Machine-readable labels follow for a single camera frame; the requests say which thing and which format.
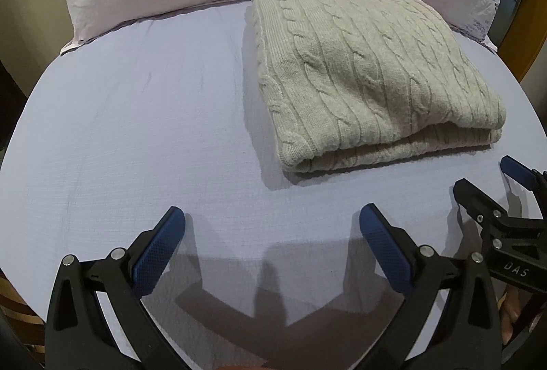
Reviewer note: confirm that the lavender bed sheet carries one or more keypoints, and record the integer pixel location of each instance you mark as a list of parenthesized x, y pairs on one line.
[(141, 139)]

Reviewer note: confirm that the person's right hand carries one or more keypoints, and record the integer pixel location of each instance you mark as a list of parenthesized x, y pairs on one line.
[(510, 316)]

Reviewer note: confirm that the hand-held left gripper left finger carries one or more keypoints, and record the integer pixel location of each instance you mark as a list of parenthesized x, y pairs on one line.
[(156, 250)]

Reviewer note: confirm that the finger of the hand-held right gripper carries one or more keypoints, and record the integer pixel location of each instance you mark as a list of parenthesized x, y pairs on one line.
[(472, 195), (518, 172)]

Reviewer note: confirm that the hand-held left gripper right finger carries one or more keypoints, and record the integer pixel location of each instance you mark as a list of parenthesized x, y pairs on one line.
[(386, 248)]

